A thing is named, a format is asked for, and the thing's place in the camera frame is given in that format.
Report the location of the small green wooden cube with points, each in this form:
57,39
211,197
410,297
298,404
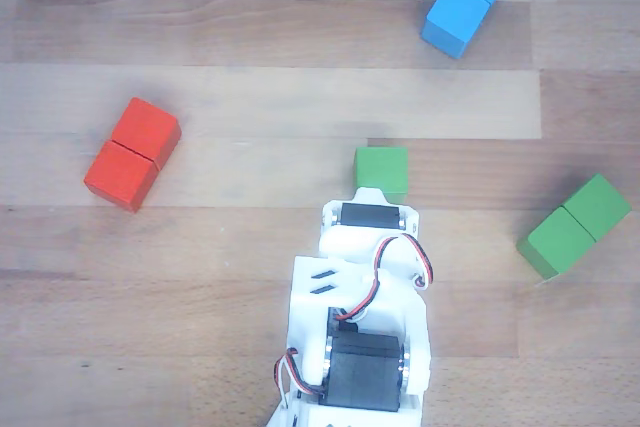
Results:
381,167

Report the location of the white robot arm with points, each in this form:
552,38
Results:
350,247

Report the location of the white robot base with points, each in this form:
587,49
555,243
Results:
350,417

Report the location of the red wooden block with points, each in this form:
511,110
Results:
130,167

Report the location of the blue wooden block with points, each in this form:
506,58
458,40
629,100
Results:
460,12

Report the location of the green wooden block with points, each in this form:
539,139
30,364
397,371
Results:
565,242

